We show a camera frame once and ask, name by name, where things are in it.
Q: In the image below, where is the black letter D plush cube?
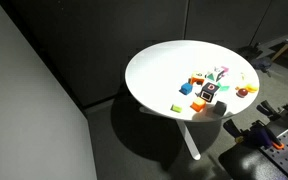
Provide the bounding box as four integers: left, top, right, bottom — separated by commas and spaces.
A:
199, 82, 218, 103

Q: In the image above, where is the white zebra plush cube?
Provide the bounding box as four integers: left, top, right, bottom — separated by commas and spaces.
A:
205, 66, 224, 82

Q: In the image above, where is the lime green cube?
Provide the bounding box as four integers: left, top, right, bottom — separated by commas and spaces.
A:
170, 103, 183, 114

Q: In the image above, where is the grey cube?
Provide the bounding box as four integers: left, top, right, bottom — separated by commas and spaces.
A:
212, 100, 228, 117

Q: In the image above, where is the green plastic block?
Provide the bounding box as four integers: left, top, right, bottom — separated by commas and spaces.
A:
216, 81, 231, 92

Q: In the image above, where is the pink plastic block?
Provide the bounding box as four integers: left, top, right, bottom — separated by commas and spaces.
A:
220, 66, 230, 77

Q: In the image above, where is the red round toy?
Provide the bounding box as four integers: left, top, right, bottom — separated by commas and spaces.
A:
235, 87, 249, 99

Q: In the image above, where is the yellow toy piece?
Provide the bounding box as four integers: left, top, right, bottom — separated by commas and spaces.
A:
245, 83, 260, 94

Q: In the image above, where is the dark bag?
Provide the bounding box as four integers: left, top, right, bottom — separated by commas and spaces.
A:
250, 56, 274, 73

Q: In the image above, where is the purple clamp with orange tips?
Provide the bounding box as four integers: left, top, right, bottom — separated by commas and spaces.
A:
222, 118, 285, 150

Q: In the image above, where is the black spring clamp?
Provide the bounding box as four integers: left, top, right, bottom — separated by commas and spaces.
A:
256, 99, 284, 121

